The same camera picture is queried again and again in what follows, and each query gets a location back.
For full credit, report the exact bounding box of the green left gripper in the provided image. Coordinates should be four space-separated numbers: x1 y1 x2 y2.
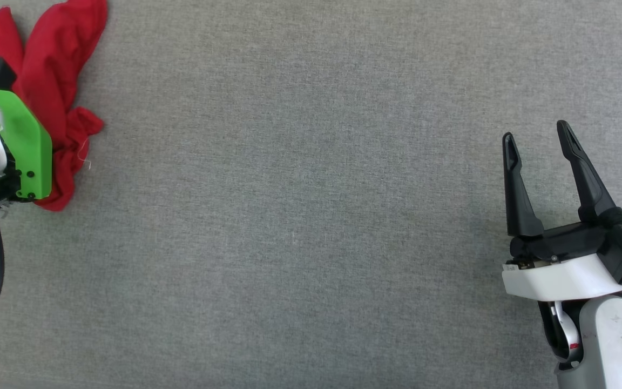
0 85 53 205

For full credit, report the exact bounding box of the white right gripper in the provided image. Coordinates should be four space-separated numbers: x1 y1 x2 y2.
502 120 622 302

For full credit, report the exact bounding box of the red and white basketball jersey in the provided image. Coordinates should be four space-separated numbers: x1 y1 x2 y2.
0 0 109 212

